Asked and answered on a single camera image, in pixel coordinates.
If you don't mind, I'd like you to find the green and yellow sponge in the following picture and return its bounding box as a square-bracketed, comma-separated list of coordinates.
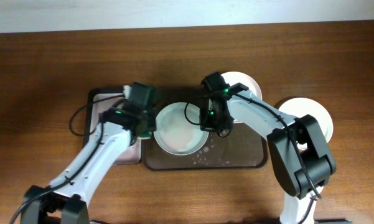
[138, 132, 152, 140]

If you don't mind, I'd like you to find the pale green plate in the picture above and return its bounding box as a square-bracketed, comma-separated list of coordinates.
[154, 102, 209, 156]

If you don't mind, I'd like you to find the cream white plate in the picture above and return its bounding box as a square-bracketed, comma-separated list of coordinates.
[278, 97, 334, 143]

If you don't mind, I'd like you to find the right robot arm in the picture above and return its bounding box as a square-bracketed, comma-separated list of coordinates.
[198, 72, 336, 223]

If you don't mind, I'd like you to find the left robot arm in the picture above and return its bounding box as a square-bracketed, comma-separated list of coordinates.
[11, 82, 156, 223]

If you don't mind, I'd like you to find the small black sponge tray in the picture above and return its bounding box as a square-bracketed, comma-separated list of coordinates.
[85, 87, 142, 166]

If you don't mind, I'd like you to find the pale pink plate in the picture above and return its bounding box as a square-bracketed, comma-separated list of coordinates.
[222, 72, 266, 129]

